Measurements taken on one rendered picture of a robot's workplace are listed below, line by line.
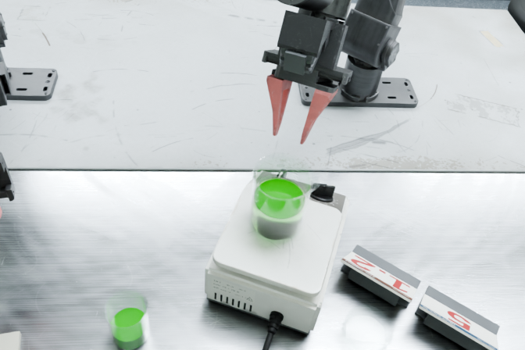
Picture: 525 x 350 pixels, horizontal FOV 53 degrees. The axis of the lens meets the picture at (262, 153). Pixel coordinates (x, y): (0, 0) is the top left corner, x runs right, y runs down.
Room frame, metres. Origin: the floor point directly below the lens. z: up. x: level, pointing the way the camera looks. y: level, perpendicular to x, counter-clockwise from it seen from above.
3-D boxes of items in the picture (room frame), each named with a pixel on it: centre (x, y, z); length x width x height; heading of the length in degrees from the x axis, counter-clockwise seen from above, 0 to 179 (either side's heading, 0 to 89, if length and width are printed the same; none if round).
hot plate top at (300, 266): (0.35, -0.03, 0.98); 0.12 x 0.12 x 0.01; 77
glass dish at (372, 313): (0.29, -0.14, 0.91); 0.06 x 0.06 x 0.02
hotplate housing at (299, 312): (0.38, -0.04, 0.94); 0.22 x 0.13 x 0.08; 167
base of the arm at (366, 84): (0.73, -0.15, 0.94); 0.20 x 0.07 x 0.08; 99
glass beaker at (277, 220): (0.36, -0.03, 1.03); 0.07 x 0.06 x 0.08; 78
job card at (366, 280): (0.36, -0.16, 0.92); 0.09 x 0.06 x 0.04; 61
